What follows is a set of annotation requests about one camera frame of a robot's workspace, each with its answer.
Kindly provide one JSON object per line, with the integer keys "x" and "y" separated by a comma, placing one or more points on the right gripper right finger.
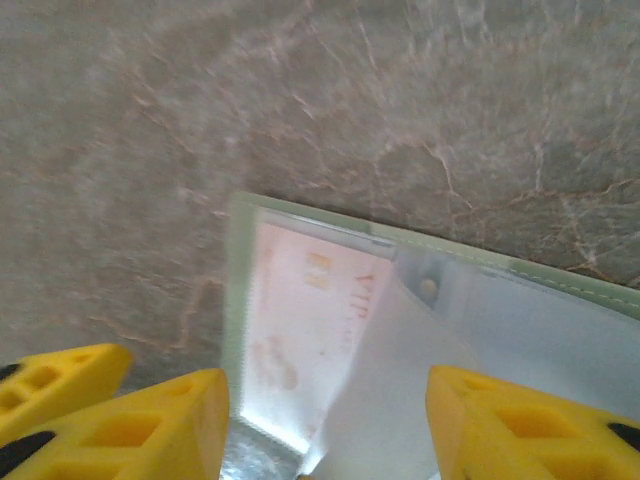
{"x": 525, "y": 435}

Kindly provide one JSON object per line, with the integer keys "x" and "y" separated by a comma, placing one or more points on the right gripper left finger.
{"x": 150, "y": 430}

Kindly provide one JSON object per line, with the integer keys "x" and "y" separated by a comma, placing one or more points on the white card pink print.
{"x": 300, "y": 325}

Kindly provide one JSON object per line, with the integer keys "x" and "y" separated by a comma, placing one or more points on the green card holder wallet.
{"x": 550, "y": 320}

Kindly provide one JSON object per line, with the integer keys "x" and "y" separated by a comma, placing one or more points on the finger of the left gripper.
{"x": 75, "y": 370}

